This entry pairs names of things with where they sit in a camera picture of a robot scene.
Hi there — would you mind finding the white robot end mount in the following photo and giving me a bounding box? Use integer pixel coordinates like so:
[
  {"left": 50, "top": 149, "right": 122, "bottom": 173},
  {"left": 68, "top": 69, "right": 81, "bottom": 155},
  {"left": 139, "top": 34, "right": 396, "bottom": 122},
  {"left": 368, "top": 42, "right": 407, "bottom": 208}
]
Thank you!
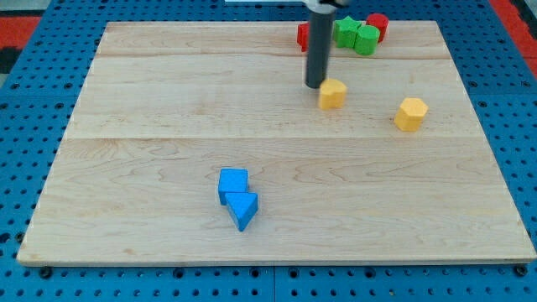
[{"left": 301, "top": 0, "right": 351, "bottom": 13}]

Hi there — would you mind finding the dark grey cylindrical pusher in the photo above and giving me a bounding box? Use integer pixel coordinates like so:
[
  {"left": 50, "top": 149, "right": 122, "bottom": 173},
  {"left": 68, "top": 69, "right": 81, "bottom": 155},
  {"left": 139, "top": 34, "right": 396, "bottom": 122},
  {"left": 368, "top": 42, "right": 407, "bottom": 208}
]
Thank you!
[{"left": 305, "top": 11, "right": 336, "bottom": 89}]

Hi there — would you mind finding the blue triangle block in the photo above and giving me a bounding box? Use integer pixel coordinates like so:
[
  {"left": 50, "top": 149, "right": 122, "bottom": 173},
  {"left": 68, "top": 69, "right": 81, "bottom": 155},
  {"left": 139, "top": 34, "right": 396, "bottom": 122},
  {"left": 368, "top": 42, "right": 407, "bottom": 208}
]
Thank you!
[{"left": 225, "top": 192, "right": 258, "bottom": 232}]

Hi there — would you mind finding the yellow heart block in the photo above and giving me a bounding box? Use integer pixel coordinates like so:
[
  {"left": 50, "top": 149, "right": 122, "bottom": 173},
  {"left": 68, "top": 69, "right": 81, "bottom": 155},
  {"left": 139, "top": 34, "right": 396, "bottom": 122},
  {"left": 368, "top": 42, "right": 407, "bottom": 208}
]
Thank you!
[{"left": 318, "top": 78, "right": 347, "bottom": 110}]

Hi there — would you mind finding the red block behind pusher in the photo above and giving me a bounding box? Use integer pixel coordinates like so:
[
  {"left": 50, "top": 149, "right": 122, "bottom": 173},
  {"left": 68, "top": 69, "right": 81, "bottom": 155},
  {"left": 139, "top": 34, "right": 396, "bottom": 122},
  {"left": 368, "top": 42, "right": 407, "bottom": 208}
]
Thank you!
[{"left": 296, "top": 22, "right": 310, "bottom": 52}]

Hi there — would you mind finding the green star block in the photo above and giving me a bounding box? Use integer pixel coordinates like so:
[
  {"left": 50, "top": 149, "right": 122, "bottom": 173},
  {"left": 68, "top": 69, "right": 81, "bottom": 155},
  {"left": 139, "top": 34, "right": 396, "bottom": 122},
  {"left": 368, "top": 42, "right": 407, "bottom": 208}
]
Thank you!
[{"left": 333, "top": 16, "right": 362, "bottom": 49}]

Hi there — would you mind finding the green cylinder block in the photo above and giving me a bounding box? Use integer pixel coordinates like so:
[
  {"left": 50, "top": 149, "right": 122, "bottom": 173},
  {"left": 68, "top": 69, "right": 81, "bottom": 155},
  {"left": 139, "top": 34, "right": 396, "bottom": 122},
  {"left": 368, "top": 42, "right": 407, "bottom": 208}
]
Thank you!
[{"left": 354, "top": 25, "right": 380, "bottom": 55}]

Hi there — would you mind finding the red cylinder block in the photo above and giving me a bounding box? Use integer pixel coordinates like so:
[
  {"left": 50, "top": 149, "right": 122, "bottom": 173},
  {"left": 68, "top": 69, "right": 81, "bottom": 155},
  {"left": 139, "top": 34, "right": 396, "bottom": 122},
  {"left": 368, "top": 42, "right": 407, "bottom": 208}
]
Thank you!
[{"left": 366, "top": 13, "right": 389, "bottom": 43}]

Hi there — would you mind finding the yellow hexagon block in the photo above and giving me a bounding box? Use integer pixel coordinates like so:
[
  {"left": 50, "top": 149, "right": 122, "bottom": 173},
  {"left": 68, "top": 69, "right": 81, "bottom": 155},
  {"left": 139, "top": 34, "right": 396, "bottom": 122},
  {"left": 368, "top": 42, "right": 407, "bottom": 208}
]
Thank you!
[{"left": 394, "top": 97, "right": 429, "bottom": 132}]

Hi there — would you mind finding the wooden board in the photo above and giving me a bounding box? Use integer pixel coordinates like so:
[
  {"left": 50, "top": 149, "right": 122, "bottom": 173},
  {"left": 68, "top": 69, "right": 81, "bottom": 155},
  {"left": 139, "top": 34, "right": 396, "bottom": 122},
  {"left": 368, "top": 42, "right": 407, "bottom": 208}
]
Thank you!
[{"left": 18, "top": 21, "right": 536, "bottom": 267}]

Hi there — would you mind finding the blue cube block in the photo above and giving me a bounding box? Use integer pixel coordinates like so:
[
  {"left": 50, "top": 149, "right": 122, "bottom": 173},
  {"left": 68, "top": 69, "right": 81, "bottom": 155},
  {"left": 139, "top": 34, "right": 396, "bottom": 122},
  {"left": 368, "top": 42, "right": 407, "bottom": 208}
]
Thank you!
[{"left": 217, "top": 168, "right": 248, "bottom": 206}]

